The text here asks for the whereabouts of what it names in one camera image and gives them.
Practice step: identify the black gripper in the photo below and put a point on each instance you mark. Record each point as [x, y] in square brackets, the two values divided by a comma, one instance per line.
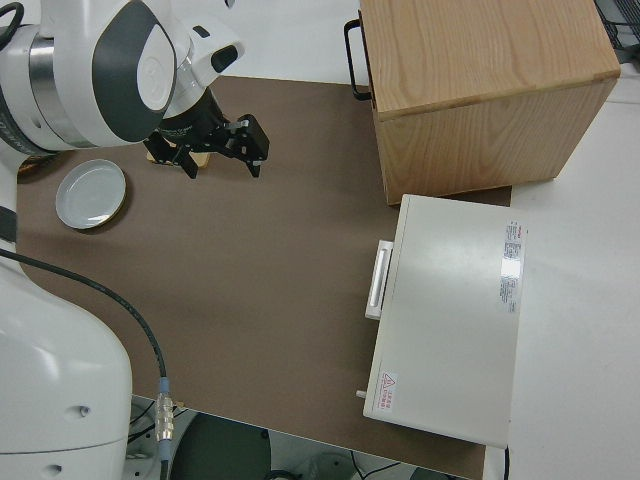
[192, 131]

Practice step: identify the gray round plate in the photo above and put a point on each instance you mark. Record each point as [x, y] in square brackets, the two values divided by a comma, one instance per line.
[90, 192]

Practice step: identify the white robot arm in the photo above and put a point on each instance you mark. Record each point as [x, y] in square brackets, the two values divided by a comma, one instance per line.
[50, 75]

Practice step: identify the wooden mug tree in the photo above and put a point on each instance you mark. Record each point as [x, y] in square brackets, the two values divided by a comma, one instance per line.
[202, 159]

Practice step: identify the brown table mat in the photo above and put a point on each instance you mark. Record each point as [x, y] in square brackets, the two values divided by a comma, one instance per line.
[250, 275]

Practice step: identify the light wooden cabinet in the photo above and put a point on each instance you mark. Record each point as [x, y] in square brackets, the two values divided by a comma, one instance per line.
[475, 75]

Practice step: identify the white toaster oven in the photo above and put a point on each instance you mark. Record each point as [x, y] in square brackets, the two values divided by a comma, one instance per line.
[450, 310]

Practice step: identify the dark gray round base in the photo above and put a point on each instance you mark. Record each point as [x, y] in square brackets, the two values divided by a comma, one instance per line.
[220, 450]

